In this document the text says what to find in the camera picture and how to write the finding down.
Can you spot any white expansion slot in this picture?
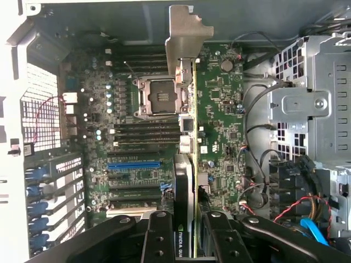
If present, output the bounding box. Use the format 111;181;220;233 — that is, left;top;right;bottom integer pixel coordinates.
106;207;158;218

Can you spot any blue expansion slot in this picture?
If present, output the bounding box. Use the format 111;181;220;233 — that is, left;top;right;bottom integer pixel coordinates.
107;162;161;170

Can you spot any black expansion slot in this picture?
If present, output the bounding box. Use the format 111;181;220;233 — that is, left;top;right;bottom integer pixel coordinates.
107;150;160;158

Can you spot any blue slot retainer clip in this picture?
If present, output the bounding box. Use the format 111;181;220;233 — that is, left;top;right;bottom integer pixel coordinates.
26;185;46;197
29;237;52;250
25;167;50;180
27;201;49;214
29;218;50;232

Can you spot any green motherboard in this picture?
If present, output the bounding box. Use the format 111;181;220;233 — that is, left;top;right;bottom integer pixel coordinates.
59;42;247;220

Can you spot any CPU socket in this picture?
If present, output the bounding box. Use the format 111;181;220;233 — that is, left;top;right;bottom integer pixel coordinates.
133;78;184;121

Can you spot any metal drive cage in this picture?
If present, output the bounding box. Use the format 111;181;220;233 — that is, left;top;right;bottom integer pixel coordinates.
267;35;351;170

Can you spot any black open PC case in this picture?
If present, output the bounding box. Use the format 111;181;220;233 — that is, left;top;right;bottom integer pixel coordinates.
0;0;351;263

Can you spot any red and black twisted wire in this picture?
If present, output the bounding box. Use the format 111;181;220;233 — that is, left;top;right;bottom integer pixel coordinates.
274;196;334;238

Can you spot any blue wire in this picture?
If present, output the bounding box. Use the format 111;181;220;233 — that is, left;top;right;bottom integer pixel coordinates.
300;217;330;247

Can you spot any thin black wire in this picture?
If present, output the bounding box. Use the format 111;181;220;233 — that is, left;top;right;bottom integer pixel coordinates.
242;82;296;150

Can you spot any thin red wire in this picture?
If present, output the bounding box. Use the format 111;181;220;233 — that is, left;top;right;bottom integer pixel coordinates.
33;95;68;144

